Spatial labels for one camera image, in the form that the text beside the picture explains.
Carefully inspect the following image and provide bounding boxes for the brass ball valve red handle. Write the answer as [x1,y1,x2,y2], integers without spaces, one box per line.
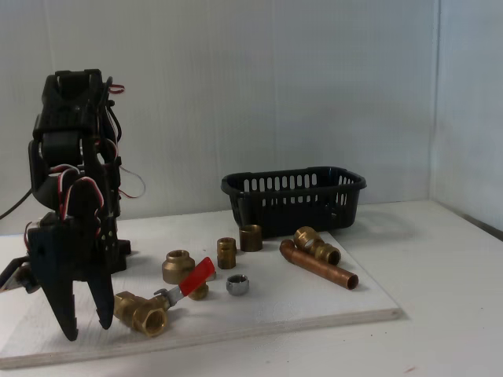
[112,257,216,339]

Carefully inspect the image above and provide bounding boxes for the large brass reducer fitting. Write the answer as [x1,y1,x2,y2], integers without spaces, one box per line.
[161,250,196,285]

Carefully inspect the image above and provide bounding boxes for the small brass threaded fitting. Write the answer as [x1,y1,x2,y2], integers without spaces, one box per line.
[187,281,210,302]

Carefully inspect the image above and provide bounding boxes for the brass hex nipple fitting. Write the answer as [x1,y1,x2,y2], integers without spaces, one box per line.
[216,236,237,270]

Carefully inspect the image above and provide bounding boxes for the chrome nut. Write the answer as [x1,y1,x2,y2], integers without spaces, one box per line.
[225,273,251,296]

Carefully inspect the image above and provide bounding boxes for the brass sleeve coupling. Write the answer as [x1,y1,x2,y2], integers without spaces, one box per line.
[239,224,263,253]

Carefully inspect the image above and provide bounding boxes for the white wooden board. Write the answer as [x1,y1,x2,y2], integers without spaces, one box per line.
[0,214,406,370]

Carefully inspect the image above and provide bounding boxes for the black slotted plastic basket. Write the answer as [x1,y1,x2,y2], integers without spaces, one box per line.
[221,166,368,240]

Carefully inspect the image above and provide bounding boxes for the brass compression coupling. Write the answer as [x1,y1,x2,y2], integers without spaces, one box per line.
[293,225,342,266]

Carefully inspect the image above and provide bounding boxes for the red and white base wires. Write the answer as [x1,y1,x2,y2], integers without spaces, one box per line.
[23,220,42,256]

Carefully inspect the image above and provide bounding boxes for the black gripper camera module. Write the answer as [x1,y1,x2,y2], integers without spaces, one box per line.
[0,254,40,295]

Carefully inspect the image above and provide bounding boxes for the red white black servo cable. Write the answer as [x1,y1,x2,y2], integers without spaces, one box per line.
[46,164,106,221]

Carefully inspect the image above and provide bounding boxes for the black power cable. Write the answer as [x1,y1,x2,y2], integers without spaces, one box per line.
[0,188,35,219]

